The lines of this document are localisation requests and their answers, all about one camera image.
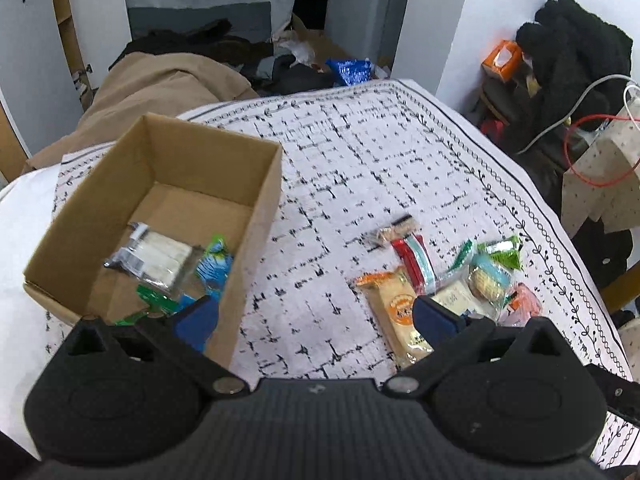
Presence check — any long white blueberry bar packet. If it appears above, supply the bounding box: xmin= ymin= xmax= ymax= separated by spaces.
xmin=432 ymin=280 xmax=498 ymax=321

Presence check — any orange rice cracker packet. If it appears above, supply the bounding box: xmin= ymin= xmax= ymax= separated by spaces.
xmin=354 ymin=266 xmax=433 ymax=368

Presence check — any clear white wafer packet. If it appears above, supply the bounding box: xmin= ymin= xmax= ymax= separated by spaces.
xmin=103 ymin=222 xmax=198 ymax=292

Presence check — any blue snack packet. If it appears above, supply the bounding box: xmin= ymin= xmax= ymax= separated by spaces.
xmin=177 ymin=234 xmax=236 ymax=354

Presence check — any red and blue candy packet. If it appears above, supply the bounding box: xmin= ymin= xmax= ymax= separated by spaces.
xmin=390 ymin=234 xmax=437 ymax=295

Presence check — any orange pink snack packet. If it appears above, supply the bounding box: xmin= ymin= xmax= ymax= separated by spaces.
xmin=498 ymin=283 xmax=542 ymax=327

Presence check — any bright green snack packet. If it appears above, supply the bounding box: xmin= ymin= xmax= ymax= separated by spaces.
xmin=449 ymin=235 xmax=523 ymax=271

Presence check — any teal round cookie packet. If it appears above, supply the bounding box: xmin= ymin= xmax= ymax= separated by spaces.
xmin=468 ymin=252 xmax=512 ymax=307

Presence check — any green packet in box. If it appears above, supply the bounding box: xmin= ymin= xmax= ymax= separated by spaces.
xmin=115 ymin=285 xmax=181 ymax=326

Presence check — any small peanut brittle packet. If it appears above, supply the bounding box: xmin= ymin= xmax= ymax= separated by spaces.
xmin=366 ymin=214 xmax=420 ymax=247

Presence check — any brown cardboard box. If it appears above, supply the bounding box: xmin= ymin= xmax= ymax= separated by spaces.
xmin=24 ymin=114 xmax=282 ymax=366

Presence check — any white black-patterned tablecloth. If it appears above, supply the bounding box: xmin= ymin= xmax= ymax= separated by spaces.
xmin=44 ymin=77 xmax=640 ymax=468

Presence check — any floral cream cloth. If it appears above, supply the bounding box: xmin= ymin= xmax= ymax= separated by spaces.
xmin=561 ymin=104 xmax=640 ymax=236

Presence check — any tan blanket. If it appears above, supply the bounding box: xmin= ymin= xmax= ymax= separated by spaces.
xmin=23 ymin=52 xmax=258 ymax=174

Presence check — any orange tissue box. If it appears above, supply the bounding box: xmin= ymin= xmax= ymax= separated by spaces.
xmin=482 ymin=40 xmax=523 ymax=82

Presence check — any blue foil bag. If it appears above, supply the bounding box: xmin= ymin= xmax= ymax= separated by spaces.
xmin=326 ymin=58 xmax=373 ymax=87

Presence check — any dark clothes pile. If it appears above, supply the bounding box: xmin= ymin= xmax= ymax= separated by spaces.
xmin=108 ymin=18 xmax=273 ymax=70

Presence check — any black plush toy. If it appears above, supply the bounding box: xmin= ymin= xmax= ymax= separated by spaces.
xmin=515 ymin=0 xmax=634 ymax=136

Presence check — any red cable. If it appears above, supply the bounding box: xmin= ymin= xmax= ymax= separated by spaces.
xmin=563 ymin=112 xmax=640 ymax=189

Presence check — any white cable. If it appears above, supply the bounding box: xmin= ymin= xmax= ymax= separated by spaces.
xmin=514 ymin=72 xmax=640 ymax=156

